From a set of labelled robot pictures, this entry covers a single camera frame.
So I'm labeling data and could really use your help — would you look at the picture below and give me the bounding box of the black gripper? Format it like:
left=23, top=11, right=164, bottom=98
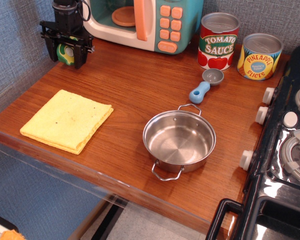
left=39, top=6, right=95, bottom=69

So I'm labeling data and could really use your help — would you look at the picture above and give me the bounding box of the green toy pepper half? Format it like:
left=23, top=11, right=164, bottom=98
left=56, top=42, right=75, bottom=66

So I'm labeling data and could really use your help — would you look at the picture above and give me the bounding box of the small steel pan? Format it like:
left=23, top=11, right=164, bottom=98
left=142, top=103, right=217, bottom=182

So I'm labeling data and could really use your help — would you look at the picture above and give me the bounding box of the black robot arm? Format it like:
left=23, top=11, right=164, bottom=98
left=40, top=0, right=95, bottom=69

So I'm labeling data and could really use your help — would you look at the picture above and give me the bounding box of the folded yellow cloth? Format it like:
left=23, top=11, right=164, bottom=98
left=20, top=89, right=114, bottom=155

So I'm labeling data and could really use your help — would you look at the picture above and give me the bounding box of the teal toy microwave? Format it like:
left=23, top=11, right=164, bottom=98
left=83, top=0, right=204, bottom=55

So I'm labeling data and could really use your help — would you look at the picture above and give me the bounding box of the blue grey measuring spoon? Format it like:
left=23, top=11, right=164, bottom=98
left=189, top=68, right=224, bottom=104

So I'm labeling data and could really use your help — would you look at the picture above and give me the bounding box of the tomato sauce can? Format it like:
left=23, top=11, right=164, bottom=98
left=197, top=12, right=240, bottom=71

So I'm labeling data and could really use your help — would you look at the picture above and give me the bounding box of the pineapple slices can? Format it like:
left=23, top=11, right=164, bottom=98
left=237, top=33, right=284, bottom=81

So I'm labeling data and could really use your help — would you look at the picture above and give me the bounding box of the orange object bottom left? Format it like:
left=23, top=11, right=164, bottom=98
left=0, top=229, right=26, bottom=240

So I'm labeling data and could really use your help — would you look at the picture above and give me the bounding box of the white stove knob middle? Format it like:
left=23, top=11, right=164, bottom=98
left=255, top=106, right=269, bottom=125

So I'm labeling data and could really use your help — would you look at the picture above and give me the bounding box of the white stove knob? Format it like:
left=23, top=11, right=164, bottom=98
left=239, top=150, right=254, bottom=171
left=255, top=106, right=269, bottom=125
left=262, top=87, right=275, bottom=105

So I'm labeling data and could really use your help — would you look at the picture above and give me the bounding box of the white stove knob top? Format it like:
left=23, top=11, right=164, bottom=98
left=262, top=87, right=275, bottom=105

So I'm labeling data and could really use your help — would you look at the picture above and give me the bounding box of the white stove knob bottom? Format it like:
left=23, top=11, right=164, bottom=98
left=239, top=150, right=254, bottom=171

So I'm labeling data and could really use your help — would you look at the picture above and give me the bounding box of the white round stove button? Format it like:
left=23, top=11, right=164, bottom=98
left=282, top=111, right=298, bottom=128

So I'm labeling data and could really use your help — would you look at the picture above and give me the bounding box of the black toy stove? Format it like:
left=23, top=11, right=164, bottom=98
left=206, top=46, right=300, bottom=240

